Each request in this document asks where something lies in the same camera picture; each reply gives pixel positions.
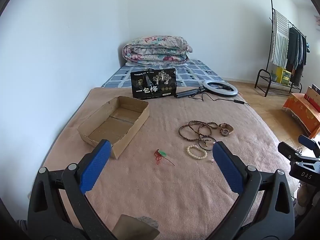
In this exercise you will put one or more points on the brown flat card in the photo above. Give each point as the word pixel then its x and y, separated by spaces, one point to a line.
pixel 130 230

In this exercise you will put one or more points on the red brown box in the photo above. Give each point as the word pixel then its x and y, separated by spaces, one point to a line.
pixel 312 97

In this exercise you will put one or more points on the blue checked bedsheet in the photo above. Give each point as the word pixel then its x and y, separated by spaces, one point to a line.
pixel 195 73

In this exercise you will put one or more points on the rose gold wrist watch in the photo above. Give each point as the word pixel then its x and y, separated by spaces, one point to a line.
pixel 225 130

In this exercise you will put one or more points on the person's right hand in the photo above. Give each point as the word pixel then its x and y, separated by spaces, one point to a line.
pixel 303 195

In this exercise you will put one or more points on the folded floral quilt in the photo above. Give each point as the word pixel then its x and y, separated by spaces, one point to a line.
pixel 155 48

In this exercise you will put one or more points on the cardboard box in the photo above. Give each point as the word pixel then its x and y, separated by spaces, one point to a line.
pixel 112 127

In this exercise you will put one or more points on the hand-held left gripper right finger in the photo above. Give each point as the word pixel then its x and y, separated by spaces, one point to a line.
pixel 226 167

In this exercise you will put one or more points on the dark hanging clothes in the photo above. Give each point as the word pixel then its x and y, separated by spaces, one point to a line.
pixel 296 50

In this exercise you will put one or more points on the black metal clothes rack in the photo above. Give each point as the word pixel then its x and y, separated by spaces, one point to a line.
pixel 271 5

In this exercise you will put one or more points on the black folded tripod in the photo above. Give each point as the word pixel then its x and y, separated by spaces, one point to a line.
pixel 186 94

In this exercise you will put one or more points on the dark blue thin bangle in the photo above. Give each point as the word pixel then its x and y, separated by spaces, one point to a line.
pixel 200 147

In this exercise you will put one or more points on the yellow box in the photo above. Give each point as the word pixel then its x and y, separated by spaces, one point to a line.
pixel 283 75

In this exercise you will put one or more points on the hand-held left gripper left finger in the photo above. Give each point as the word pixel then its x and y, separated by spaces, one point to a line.
pixel 96 165

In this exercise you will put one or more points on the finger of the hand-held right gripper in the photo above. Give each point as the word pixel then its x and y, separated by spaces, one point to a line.
pixel 290 152
pixel 308 142

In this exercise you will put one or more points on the black snack bag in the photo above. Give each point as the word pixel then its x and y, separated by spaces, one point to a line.
pixel 152 83

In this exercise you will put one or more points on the pink blanket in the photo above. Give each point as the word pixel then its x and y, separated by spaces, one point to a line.
pixel 175 192

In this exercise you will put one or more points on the striped hanging towel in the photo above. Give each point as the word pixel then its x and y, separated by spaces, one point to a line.
pixel 280 37

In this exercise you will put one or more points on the orange patterned cloth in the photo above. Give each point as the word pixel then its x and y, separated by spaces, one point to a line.
pixel 300 110

